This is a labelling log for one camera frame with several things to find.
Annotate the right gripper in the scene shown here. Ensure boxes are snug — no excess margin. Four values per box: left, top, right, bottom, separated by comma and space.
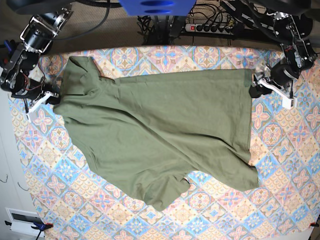
11, 79, 61, 105

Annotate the patterned tile tablecloth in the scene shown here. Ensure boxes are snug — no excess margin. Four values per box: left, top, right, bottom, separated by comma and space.
5, 44, 320, 240

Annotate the lower left table clamp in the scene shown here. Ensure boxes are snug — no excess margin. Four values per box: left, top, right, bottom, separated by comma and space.
4, 220, 54, 231

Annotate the olive green t-shirt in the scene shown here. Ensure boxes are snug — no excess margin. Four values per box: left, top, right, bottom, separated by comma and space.
53, 56, 259, 211

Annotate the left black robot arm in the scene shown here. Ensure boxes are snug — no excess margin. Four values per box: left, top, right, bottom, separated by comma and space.
245, 0, 318, 99

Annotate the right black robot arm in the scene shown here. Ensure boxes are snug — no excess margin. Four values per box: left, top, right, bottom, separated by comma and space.
0, 0, 73, 105

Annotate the white wall outlet box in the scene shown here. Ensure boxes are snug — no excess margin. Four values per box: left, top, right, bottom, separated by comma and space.
5, 207, 42, 237

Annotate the white power strip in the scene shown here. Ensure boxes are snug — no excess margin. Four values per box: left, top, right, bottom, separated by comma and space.
184, 23, 232, 35

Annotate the lower right orange clamp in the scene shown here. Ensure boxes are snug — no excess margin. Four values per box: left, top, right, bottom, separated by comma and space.
309, 222, 320, 228

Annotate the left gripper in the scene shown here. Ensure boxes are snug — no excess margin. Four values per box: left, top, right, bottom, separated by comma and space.
249, 62, 297, 98

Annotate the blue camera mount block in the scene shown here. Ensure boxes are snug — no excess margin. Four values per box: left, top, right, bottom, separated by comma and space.
118, 0, 196, 17

